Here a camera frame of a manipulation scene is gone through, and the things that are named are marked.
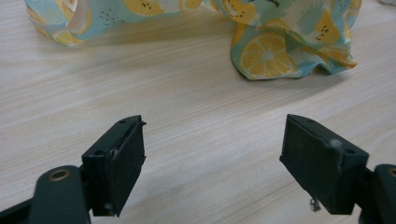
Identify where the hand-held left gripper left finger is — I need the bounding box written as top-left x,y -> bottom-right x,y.
81,114 -> 148,218

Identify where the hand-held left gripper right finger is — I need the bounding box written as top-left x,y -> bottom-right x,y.
278,113 -> 371,216

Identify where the orange patterned child's shirt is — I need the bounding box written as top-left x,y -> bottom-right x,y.
23,0 -> 363,81

